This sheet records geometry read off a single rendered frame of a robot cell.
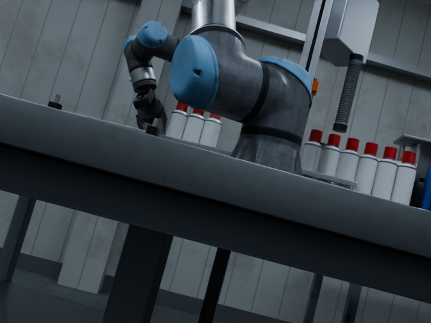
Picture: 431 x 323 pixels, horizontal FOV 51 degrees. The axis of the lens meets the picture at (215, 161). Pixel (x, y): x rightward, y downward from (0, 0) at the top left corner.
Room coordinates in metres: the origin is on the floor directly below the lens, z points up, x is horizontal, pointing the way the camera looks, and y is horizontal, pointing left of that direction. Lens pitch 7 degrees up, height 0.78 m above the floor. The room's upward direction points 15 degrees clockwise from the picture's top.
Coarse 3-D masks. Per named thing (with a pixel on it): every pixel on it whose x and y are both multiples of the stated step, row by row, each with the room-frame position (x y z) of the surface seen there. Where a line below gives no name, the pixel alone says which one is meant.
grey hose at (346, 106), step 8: (352, 56) 1.15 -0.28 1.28; (360, 56) 1.15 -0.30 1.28; (352, 64) 1.15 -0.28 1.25; (360, 64) 1.15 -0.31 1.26; (352, 72) 1.15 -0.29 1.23; (344, 80) 1.17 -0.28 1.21; (352, 80) 1.15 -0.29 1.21; (344, 88) 1.16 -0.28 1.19; (352, 88) 1.15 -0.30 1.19; (344, 96) 1.15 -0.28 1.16; (352, 96) 1.15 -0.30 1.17; (344, 104) 1.15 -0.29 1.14; (344, 112) 1.15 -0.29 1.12; (336, 120) 1.16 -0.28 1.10; (344, 120) 1.15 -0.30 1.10; (336, 128) 1.15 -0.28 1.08; (344, 128) 1.15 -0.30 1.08
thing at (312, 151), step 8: (312, 136) 1.26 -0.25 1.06; (320, 136) 1.26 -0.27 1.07; (304, 144) 1.27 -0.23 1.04; (312, 144) 1.25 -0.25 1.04; (320, 144) 1.26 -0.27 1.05; (304, 152) 1.26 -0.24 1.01; (312, 152) 1.25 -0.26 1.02; (320, 152) 1.26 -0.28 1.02; (304, 160) 1.25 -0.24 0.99; (312, 160) 1.25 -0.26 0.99; (304, 168) 1.25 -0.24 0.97; (312, 168) 1.25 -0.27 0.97; (304, 176) 1.25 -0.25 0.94
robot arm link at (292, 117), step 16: (272, 64) 0.79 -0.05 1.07; (288, 64) 0.78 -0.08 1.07; (272, 80) 0.77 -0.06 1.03; (288, 80) 0.78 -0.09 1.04; (304, 80) 0.79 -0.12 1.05; (272, 96) 0.77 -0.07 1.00; (288, 96) 0.78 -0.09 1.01; (304, 96) 0.80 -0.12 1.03; (256, 112) 0.78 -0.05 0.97; (272, 112) 0.78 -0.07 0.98; (288, 112) 0.78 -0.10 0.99; (304, 112) 0.81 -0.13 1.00; (272, 128) 0.78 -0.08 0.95; (288, 128) 0.79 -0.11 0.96; (304, 128) 0.82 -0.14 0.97
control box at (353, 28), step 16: (336, 0) 1.12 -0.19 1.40; (352, 0) 1.11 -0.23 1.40; (368, 0) 1.17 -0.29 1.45; (336, 16) 1.11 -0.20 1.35; (352, 16) 1.12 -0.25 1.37; (368, 16) 1.18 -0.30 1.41; (336, 32) 1.10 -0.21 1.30; (352, 32) 1.14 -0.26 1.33; (368, 32) 1.19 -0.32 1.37; (336, 48) 1.15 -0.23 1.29; (352, 48) 1.15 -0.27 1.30; (368, 48) 1.21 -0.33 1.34; (336, 64) 1.26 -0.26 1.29
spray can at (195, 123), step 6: (192, 114) 1.31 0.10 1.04; (198, 114) 1.31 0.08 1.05; (192, 120) 1.30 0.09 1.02; (198, 120) 1.30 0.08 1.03; (204, 120) 1.31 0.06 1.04; (186, 126) 1.31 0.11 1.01; (192, 126) 1.30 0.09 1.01; (198, 126) 1.30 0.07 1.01; (186, 132) 1.30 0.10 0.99; (192, 132) 1.30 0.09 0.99; (198, 132) 1.30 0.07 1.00; (186, 138) 1.30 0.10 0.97; (192, 138) 1.30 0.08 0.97; (198, 138) 1.31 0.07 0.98
